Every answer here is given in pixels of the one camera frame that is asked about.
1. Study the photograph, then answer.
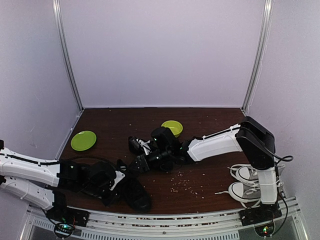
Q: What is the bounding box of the right aluminium frame post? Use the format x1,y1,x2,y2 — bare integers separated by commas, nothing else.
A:
241,0,274,116

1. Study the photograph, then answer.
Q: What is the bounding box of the left aluminium frame post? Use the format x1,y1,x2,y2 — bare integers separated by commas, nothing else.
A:
52,0,84,112

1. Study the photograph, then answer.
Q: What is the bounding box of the aluminium frame post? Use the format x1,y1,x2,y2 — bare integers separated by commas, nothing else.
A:
52,0,84,112
241,0,274,116

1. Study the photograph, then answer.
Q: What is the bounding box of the aluminium front rail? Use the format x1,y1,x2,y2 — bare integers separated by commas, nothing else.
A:
18,197,310,240

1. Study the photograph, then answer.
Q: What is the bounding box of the grey sneaker rear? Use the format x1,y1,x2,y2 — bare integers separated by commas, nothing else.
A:
228,164,270,185

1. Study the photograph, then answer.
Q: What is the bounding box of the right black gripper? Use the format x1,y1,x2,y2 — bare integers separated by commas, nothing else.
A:
126,147,172,174

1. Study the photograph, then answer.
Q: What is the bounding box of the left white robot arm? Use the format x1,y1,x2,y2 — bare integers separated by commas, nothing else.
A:
0,140,125,222

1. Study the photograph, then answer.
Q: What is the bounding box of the grey sneaker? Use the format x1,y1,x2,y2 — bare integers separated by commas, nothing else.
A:
228,164,270,185
214,181,283,208

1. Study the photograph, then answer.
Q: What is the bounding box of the green plate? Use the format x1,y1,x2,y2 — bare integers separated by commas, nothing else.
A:
70,130,97,152

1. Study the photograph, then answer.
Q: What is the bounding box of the grey sneaker front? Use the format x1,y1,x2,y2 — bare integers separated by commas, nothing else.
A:
214,181,283,208

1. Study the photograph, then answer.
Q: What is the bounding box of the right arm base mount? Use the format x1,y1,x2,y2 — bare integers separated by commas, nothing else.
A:
239,204,283,238

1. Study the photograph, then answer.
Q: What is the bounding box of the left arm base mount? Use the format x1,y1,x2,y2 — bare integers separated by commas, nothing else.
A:
42,207,90,240

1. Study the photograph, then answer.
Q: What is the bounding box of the green bowl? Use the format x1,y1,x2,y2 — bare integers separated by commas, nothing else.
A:
161,120,183,138

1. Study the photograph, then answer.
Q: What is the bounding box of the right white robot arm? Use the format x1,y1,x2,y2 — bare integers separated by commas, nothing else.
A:
128,116,279,221

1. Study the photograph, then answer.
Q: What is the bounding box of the black sneaker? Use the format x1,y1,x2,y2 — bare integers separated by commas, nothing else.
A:
128,136,174,173
116,159,152,213

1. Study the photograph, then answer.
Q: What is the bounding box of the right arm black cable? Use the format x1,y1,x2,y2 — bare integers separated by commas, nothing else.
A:
269,147,294,165

